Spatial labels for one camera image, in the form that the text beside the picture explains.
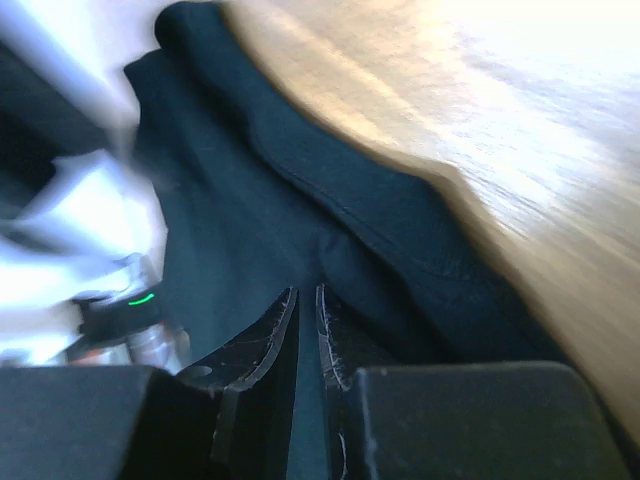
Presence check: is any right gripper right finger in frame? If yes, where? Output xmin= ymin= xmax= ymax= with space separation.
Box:
xmin=316 ymin=286 xmax=635 ymax=479

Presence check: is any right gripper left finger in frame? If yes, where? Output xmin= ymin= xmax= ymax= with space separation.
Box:
xmin=1 ymin=288 xmax=298 ymax=479

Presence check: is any black t-shirt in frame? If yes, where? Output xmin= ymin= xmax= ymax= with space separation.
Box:
xmin=125 ymin=2 xmax=564 ymax=479

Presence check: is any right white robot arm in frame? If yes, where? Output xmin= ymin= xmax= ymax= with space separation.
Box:
xmin=1 ymin=1 xmax=639 ymax=479

